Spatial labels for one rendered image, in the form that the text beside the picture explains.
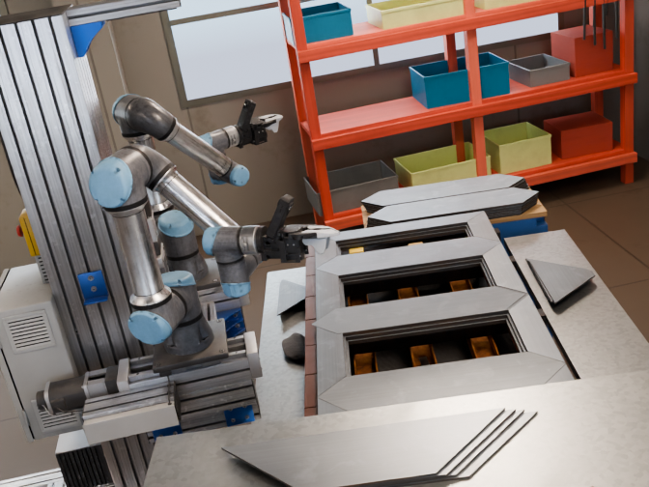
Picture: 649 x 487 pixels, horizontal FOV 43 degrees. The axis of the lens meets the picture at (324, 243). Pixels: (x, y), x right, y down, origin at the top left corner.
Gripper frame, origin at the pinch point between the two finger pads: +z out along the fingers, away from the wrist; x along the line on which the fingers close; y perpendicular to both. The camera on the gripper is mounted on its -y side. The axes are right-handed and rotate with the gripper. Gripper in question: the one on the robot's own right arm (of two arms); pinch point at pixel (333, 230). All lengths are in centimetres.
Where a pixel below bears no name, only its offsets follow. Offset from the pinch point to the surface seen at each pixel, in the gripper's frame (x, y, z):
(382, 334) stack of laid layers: -61, 55, -7
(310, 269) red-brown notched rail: -111, 49, -49
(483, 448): 26, 43, 37
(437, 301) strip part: -79, 50, 9
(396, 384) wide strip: -29, 57, 5
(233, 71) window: -344, -16, -175
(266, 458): 35, 43, -10
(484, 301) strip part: -79, 50, 25
